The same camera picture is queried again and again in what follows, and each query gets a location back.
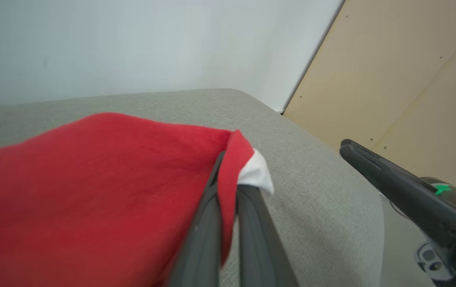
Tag beige plywood panel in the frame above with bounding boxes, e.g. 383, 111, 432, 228
371, 28, 456, 200
284, 0, 456, 150

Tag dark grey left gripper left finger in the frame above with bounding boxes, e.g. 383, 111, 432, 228
167, 151, 226, 287

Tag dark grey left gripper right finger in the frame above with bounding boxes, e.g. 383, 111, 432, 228
236, 185, 298, 287

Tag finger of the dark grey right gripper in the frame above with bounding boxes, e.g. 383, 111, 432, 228
341, 140, 437, 188

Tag red shorts with white trim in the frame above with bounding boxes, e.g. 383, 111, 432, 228
0, 112, 274, 287

